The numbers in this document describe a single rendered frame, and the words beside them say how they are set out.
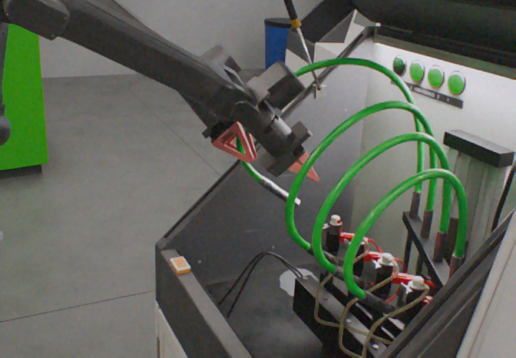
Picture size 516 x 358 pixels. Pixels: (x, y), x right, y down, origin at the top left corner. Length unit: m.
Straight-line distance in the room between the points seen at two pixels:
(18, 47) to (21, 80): 0.22
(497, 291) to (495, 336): 0.06
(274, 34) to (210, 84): 6.34
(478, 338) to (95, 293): 2.31
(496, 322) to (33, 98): 3.73
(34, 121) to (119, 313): 1.89
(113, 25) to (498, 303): 0.64
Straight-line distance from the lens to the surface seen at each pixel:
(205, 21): 7.89
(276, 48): 7.25
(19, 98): 4.26
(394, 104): 1.02
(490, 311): 0.91
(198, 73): 0.87
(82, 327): 2.79
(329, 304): 1.16
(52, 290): 3.07
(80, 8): 0.75
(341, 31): 4.42
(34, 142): 4.36
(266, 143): 1.02
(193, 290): 1.24
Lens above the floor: 1.62
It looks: 21 degrees down
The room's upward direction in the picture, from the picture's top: 3 degrees clockwise
